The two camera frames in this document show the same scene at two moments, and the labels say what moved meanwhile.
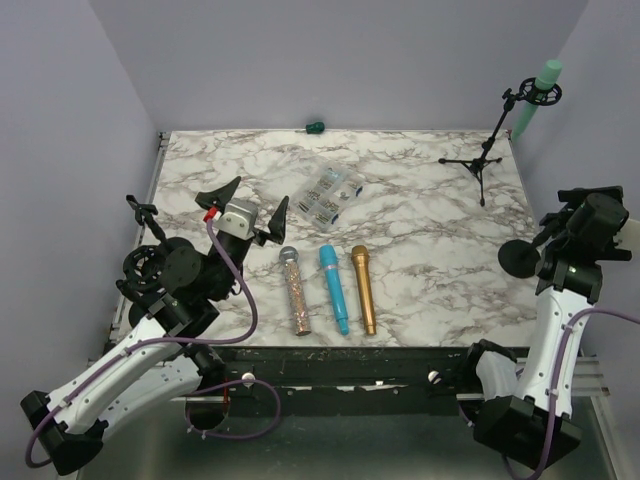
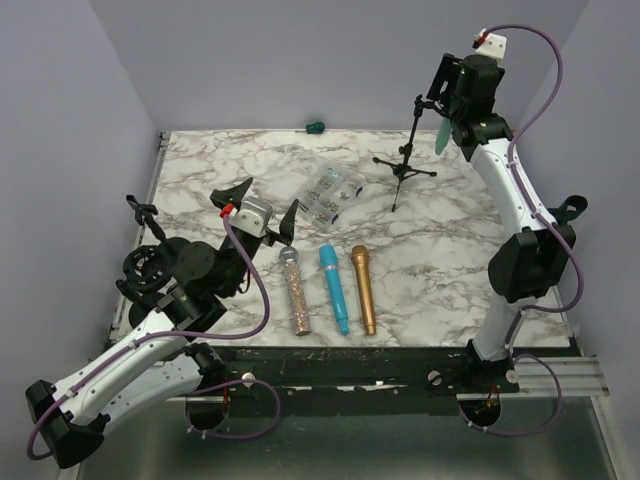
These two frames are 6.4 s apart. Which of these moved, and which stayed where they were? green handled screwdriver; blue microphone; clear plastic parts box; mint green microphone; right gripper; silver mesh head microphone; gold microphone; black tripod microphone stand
Moved: mint green microphone; right gripper; black tripod microphone stand
Stayed: blue microphone; green handled screwdriver; silver mesh head microphone; gold microphone; clear plastic parts box
